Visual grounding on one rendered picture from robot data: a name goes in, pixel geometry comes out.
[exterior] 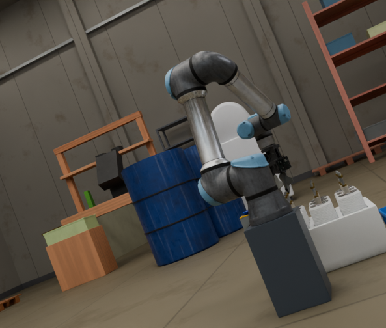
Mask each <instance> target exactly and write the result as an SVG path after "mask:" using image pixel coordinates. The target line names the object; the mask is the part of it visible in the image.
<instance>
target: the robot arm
mask: <svg viewBox="0 0 386 328"><path fill-rule="evenodd" d="M211 82H217V83H218V84H219V85H222V86H223V85H224V86H226V88H228V89H229V90H230V91H231V92H233V93H234V94H235V95H236V96H237V97H238V98H239V99H240V100H241V101H243V102H244V103H245V104H246V105H247V106H249V107H250V108H251V109H252V110H253V111H254V112H255V113H256V114H254V115H251V116H250V117H248V119H247V120H244V121H243V122H240V123H239V124H238V127H237V134H238V135H239V137H240V138H242V139H251V138H253V137H254V138H255V139H256V142H257V145H258V147H259V149H260V150H261V153H257V154H253V155H250V156H245V157H241V158H238V159H234V160H232V161H231V162H230V161H229V160H227V159H225V156H224V153H223V150H222V148H221V144H220V142H219V138H218V136H217V132H216V130H215V126H214V123H213V120H212V117H211V114H210V111H209V108H208V105H207V103H206V99H205V97H206V95H207V93H208V92H207V90H206V85H207V84H209V83H211ZM165 86H166V89H167V92H168V93H169V94H170V96H171V97H172V98H173V99H175V100H177V102H178V103H180V104H182V105H183V106H184V110H185V112H186V117H187V120H188V122H189V126H190V128H191V132H192V134H193V138H194V141H195V144H196V147H197V150H198V153H199V156H200V160H201V163H202V168H201V170H200V174H201V176H202V178H200V180H199V181H198V183H199V184H198V189H199V192H200V194H201V196H202V198H203V199H204V200H205V201H206V202H207V203H208V204H211V205H212V206H218V205H221V204H226V203H228V202H230V201H232V200H235V199H237V198H240V197H243V196H244V197H245V199H246V201H247V205H248V213H249V222H250V224H251V226H258V225H261V224H264V223H267V222H270V221H272V220H274V219H277V218H280V217H282V216H284V215H286V214H288V213H290V212H292V211H293V209H292V207H291V205H290V203H289V202H288V201H287V200H286V199H285V198H284V196H283V193H282V191H281V187H282V186H284V188H285V190H286V191H287V192H288V193H289V192H290V184H291V183H292V182H293V179H292V178H291V177H289V176H287V174H286V170H287V169H289V168H290V167H292V166H291V164H290V162H289V160H288V157H287V156H285V157H284V156H283V155H281V154H280V152H279V149H278V147H280V146H279V144H276V142H275V139H274V137H273V134H272V132H271V129H273V128H276V127H277V126H280V125H283V124H284V123H286V122H288V121H289V120H290V118H291V116H290V111H289V109H288V108H287V106H286V105H285V104H280V105H278V106H276V105H275V104H274V103H273V102H272V101H271V100H270V99H269V98H268V97H267V96H266V95H265V94H264V93H263V92H262V91H260V90H259V89H258V88H257V87H256V86H255V85H254V84H253V83H252V82H250V81H249V80H248V79H247V78H246V77H245V76H244V75H243V74H242V73H241V72H240V71H239V70H238V66H237V64H236V63H235V62H234V61H232V60H231V59H229V58H228V57H226V56H224V55H222V54H220V53H216V52H213V51H201V52H198V53H196V54H194V55H193V56H192V57H190V58H188V59H187V60H185V61H184V62H181V63H180V64H177V65H176V66H174V67H173V68H172V69H170V70H169V71H168V72H167V74H166V76H165ZM264 152H265V153H266V154H263V153H264ZM282 156H283V157H282ZM279 173H280V175H279V179H280V180H281V181H280V180H279V179H278V177H277V175H275V174H279Z"/></svg>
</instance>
